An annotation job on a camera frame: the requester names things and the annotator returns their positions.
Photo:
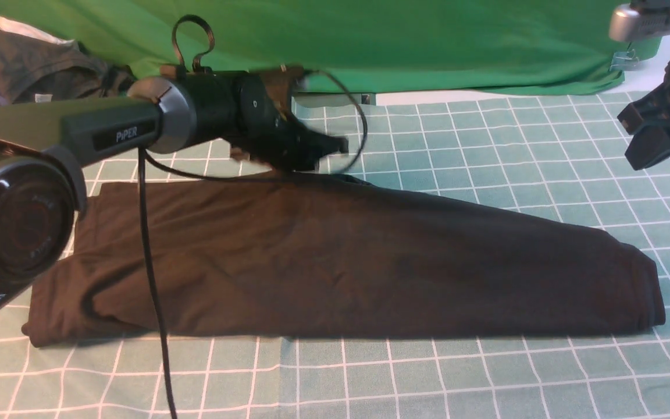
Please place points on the green checkered tablecloth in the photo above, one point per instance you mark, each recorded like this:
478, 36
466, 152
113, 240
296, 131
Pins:
557, 157

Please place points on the green backdrop cloth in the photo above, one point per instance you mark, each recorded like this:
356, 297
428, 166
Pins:
503, 47

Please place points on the crumpled dark gray garment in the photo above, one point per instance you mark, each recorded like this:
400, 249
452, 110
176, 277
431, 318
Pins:
31, 68

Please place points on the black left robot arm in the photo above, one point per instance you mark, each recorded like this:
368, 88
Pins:
45, 146

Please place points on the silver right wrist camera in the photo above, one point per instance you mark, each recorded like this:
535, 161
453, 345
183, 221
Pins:
640, 20

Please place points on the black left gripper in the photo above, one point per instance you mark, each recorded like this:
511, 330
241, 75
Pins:
270, 133

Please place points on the metal binder clip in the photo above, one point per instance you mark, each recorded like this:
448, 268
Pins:
624, 61

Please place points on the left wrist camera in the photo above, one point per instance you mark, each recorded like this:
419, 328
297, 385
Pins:
281, 81

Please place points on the dark gray long-sleeved shirt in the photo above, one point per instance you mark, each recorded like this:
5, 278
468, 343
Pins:
334, 257

